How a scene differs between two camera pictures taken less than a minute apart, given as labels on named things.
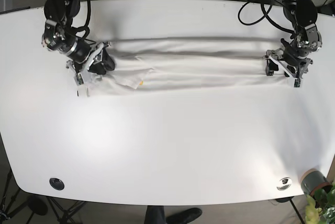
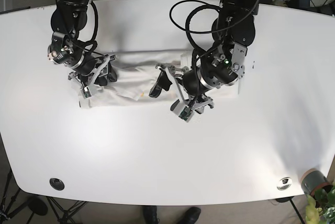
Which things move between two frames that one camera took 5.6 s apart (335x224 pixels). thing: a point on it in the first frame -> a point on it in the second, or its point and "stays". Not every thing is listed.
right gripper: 298,51 -> 219,70
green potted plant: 320,209 stays
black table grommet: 57,183 stays
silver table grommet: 284,183 stays
